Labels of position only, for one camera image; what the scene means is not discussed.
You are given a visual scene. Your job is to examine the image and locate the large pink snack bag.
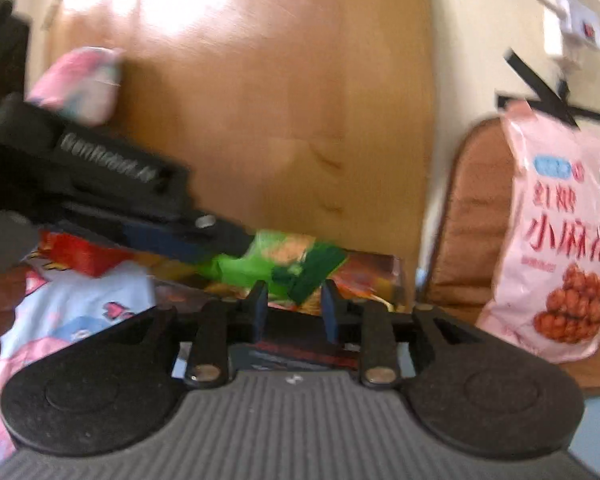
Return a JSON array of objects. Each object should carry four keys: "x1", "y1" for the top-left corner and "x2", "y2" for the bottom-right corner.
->
[{"x1": 477, "y1": 101, "x2": 600, "y2": 365}]

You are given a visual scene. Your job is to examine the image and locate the dark green snack packet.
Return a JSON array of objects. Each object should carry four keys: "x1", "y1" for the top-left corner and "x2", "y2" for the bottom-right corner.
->
[{"x1": 195, "y1": 230, "x2": 349, "y2": 307}]

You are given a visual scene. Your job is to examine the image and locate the red gift bag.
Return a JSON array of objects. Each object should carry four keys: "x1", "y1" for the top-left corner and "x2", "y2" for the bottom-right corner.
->
[{"x1": 37, "y1": 231, "x2": 133, "y2": 278}]

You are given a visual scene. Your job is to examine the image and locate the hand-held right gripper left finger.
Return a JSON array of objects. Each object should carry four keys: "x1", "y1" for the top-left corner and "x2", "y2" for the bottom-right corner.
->
[{"x1": 129, "y1": 280, "x2": 270, "y2": 391}]

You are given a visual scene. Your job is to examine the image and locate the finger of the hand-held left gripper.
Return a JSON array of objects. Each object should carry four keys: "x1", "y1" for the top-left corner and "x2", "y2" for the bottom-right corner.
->
[{"x1": 59, "y1": 199, "x2": 255, "y2": 266}]

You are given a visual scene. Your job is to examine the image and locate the white power adapter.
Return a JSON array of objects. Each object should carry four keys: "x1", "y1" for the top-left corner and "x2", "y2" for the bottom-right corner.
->
[{"x1": 543, "y1": 6, "x2": 567, "y2": 57}]

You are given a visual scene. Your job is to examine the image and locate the brown seat cushion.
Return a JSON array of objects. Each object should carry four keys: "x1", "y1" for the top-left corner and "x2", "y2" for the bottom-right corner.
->
[{"x1": 419, "y1": 119, "x2": 600, "y2": 392}]

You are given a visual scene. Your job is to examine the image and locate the white wall socket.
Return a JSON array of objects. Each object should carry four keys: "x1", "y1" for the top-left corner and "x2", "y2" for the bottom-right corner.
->
[{"x1": 560, "y1": 0, "x2": 600, "y2": 52}]

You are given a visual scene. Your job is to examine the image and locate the cartoon printed bed sheet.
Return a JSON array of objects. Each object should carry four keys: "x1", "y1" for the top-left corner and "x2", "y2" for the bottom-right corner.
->
[{"x1": 0, "y1": 254, "x2": 182, "y2": 463}]

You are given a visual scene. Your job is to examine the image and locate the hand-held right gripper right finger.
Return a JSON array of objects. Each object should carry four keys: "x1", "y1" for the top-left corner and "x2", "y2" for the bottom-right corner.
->
[{"x1": 321, "y1": 280, "x2": 462, "y2": 391}]

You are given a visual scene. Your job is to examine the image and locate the wooden headboard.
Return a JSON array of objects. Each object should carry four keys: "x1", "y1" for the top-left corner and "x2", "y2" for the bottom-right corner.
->
[{"x1": 45, "y1": 0, "x2": 437, "y2": 292}]

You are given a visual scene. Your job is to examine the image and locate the black printed box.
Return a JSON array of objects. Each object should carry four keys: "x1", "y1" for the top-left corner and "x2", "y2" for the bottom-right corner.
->
[{"x1": 152, "y1": 249, "x2": 409, "y2": 372}]

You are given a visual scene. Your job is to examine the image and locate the pastel plush toy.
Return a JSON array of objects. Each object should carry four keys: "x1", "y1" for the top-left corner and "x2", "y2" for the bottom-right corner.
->
[{"x1": 26, "y1": 46, "x2": 125, "y2": 127}]

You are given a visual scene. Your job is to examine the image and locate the black tape cross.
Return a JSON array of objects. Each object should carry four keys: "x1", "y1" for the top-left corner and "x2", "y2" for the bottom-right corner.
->
[{"x1": 496, "y1": 50, "x2": 600, "y2": 129}]

